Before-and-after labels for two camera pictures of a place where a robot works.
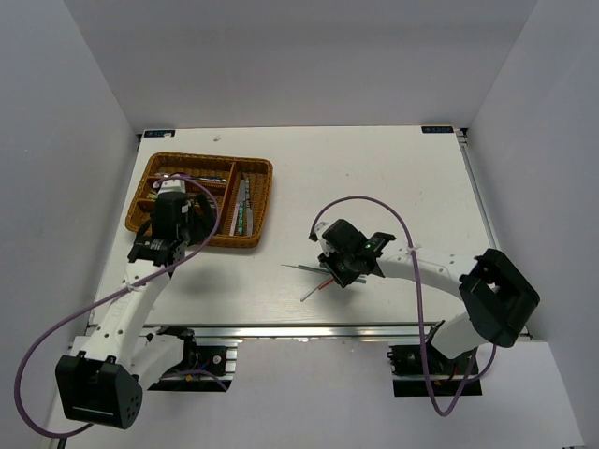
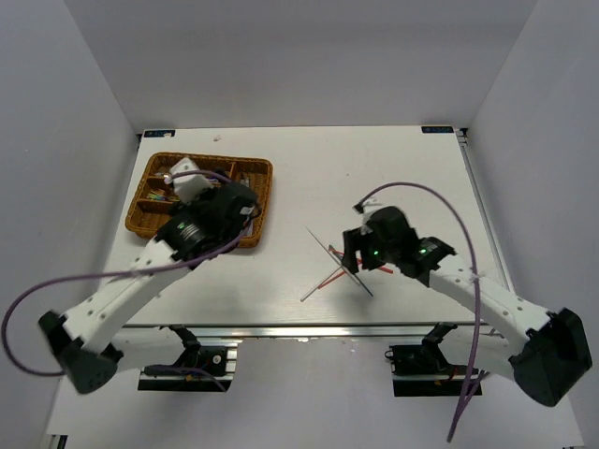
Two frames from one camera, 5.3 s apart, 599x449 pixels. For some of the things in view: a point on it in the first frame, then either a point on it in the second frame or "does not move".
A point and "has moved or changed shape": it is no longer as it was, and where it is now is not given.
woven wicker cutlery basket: (241, 188) does not move
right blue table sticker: (436, 129) does not move
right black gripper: (328, 259) to (353, 240)
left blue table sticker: (159, 133) does not move
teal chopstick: (359, 279) has moved or changed shape
